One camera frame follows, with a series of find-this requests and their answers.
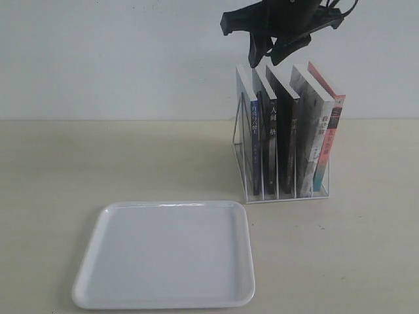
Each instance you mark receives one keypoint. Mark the dark brown book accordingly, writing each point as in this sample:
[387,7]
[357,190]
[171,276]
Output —
[287,115]

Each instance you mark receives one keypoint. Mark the white wire book rack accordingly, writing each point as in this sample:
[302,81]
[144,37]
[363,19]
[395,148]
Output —
[248,198]

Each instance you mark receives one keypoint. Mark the black and grey book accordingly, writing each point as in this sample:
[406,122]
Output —
[268,103]

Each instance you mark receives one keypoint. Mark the red orange book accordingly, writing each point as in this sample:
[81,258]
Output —
[339,98]

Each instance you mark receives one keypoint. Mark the white plastic tray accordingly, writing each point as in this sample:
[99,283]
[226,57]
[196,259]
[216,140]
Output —
[167,255]

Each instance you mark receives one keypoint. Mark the grey and white book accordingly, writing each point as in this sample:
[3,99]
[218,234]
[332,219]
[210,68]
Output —
[315,109]

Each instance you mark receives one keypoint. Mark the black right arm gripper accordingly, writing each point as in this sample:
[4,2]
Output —
[291,23]

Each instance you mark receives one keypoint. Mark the blue book with orange moon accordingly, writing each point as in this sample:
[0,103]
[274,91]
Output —
[248,123]

